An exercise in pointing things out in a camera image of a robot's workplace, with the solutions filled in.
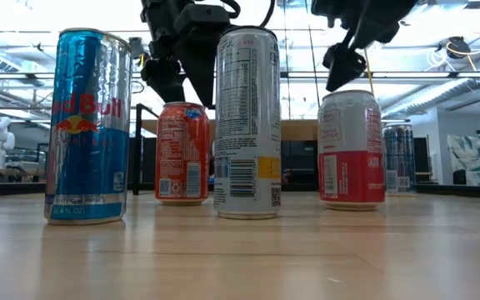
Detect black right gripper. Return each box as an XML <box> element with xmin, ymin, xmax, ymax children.
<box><xmin>311</xmin><ymin>0</ymin><xmax>418</xmax><ymax>93</ymax></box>

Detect black horizontal overhead beam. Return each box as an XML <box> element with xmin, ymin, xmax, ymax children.
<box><xmin>0</xmin><ymin>71</ymin><xmax>480</xmax><ymax>81</ymax></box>

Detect white teal patterned panel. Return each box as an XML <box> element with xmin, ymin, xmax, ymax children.
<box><xmin>447</xmin><ymin>133</ymin><xmax>480</xmax><ymax>187</ymax></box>

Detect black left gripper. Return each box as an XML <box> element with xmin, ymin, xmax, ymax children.
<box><xmin>139</xmin><ymin>0</ymin><xmax>224</xmax><ymax>109</ymax></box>

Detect blue silver Red Bull can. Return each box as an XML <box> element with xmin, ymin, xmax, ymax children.
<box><xmin>44</xmin><ymin>27</ymin><xmax>135</xmax><ymax>227</ymax></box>

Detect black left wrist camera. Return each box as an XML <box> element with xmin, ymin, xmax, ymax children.
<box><xmin>172</xmin><ymin>2</ymin><xmax>233</xmax><ymax>43</ymax></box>

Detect wooden shelf black metal frame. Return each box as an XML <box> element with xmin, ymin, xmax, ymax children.
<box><xmin>133</xmin><ymin>102</ymin><xmax>320</xmax><ymax>196</ymax></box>

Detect orange red soda can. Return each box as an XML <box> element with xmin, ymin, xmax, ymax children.
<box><xmin>154</xmin><ymin>102</ymin><xmax>211</xmax><ymax>207</ymax></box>

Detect white red Spindrift can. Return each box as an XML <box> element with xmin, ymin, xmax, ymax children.
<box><xmin>317</xmin><ymin>89</ymin><xmax>387</xmax><ymax>212</ymax></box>

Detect thin black cable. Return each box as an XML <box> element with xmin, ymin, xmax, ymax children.
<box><xmin>308</xmin><ymin>27</ymin><xmax>321</xmax><ymax>108</ymax></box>

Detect black cabinet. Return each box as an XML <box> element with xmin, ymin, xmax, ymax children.
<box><xmin>281</xmin><ymin>140</ymin><xmax>318</xmax><ymax>187</ymax></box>

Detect yellow cable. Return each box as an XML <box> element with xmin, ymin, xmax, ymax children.
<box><xmin>363</xmin><ymin>48</ymin><xmax>375</xmax><ymax>95</ymax></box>

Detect black hanging ceiling device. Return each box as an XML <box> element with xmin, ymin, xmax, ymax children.
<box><xmin>127</xmin><ymin>36</ymin><xmax>149</xmax><ymax>70</ymax></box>

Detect black reel yellow cord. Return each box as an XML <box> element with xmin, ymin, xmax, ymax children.
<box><xmin>446</xmin><ymin>36</ymin><xmax>473</xmax><ymax>59</ymax></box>

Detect white Celsius can black lid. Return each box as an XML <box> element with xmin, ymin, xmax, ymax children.
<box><xmin>213</xmin><ymin>25</ymin><xmax>283</xmax><ymax>221</ymax></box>

